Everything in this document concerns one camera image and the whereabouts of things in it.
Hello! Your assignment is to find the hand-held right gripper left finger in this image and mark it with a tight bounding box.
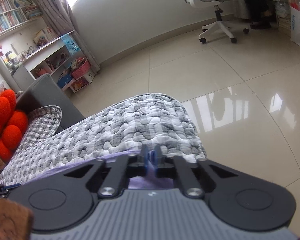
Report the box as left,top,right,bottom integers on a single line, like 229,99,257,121
64,145,150,199

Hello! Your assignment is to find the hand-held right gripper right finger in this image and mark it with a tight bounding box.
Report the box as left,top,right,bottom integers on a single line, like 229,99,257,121
151,145,237,199

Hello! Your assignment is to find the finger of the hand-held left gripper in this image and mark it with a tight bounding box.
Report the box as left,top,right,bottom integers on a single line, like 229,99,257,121
0,183,22,198

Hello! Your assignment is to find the lavender garment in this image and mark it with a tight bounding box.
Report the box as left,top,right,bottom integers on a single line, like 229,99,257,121
20,151,177,190

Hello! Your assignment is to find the grey checkered quilted blanket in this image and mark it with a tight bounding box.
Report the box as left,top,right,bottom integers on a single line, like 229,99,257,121
0,93,208,188

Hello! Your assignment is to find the red flower-shaped pillow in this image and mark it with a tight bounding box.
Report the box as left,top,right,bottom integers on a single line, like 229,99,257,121
0,89,29,163

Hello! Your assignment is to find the white storage box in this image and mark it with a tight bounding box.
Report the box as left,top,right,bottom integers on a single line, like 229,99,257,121
70,71,97,93

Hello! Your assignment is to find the grey sofa armrest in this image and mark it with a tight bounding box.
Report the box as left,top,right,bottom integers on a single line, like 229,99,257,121
15,73,85,130

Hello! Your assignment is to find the pink basket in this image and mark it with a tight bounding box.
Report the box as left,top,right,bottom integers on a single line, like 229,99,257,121
70,59,92,79

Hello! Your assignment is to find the blue patterned bag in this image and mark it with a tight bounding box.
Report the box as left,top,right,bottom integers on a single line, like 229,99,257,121
61,35,80,55

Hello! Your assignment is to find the white office chair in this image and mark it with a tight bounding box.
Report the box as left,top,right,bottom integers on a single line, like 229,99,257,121
179,0,250,44

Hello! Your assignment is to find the grey patterned curtain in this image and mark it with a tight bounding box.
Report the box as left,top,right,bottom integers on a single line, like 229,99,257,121
22,0,100,74

